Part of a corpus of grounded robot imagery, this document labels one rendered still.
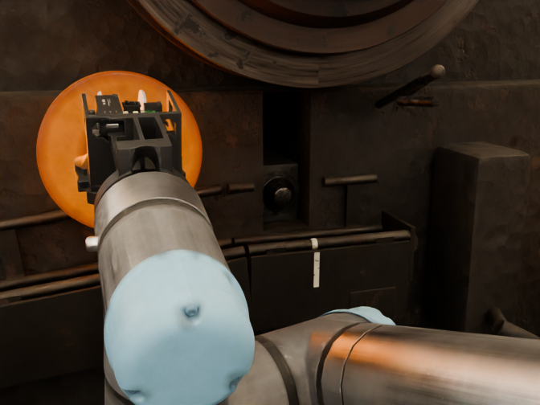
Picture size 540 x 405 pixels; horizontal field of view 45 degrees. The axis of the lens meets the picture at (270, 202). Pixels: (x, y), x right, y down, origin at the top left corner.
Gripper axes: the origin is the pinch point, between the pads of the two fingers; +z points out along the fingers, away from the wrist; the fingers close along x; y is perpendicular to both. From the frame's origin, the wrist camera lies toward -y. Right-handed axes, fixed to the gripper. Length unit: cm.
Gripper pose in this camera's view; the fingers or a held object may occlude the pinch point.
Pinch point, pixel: (120, 132)
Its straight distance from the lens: 64.9
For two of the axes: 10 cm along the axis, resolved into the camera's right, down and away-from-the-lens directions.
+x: -9.5, 0.9, -2.9
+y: 0.6, -8.7, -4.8
